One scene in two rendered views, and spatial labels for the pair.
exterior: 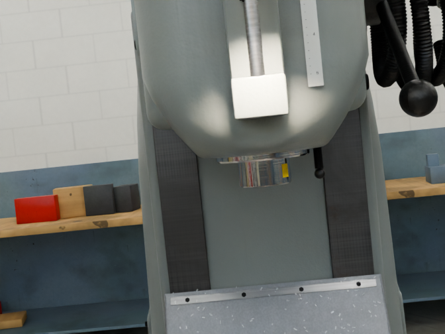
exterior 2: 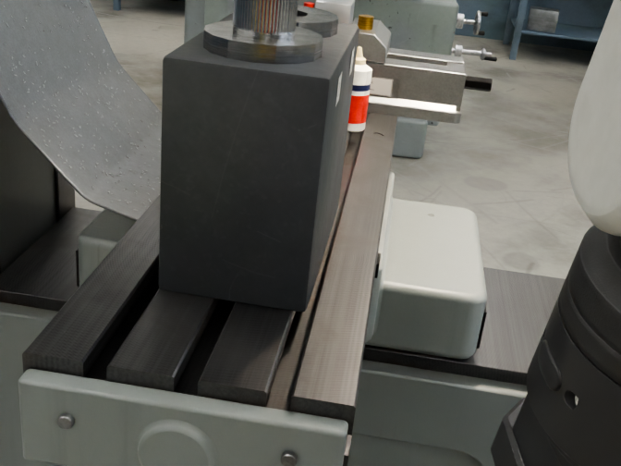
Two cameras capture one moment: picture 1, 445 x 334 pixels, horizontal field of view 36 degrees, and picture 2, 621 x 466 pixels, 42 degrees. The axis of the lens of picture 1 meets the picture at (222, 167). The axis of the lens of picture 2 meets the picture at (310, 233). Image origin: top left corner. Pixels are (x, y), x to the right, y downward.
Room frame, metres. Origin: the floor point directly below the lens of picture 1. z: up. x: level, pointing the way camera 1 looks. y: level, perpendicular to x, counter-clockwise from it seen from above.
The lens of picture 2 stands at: (0.56, 0.93, 1.26)
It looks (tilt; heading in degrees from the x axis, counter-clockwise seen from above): 25 degrees down; 273
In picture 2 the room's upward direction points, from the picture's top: 6 degrees clockwise
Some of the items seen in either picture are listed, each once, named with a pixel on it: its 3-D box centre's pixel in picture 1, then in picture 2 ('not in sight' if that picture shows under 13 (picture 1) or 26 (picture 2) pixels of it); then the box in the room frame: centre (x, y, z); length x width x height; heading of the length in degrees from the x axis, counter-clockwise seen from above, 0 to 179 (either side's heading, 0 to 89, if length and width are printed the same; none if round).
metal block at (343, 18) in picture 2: not in sight; (334, 20); (0.62, -0.29, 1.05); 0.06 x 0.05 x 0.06; 87
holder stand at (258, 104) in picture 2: not in sight; (267, 140); (0.64, 0.27, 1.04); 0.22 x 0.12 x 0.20; 87
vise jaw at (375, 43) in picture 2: not in sight; (369, 39); (0.56, -0.28, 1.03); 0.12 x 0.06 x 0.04; 87
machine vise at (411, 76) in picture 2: not in sight; (349, 60); (0.59, -0.28, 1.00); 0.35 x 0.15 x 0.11; 177
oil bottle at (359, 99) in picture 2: not in sight; (354, 88); (0.57, -0.12, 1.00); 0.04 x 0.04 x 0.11
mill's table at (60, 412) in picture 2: not in sight; (308, 154); (0.62, -0.11, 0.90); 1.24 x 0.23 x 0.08; 87
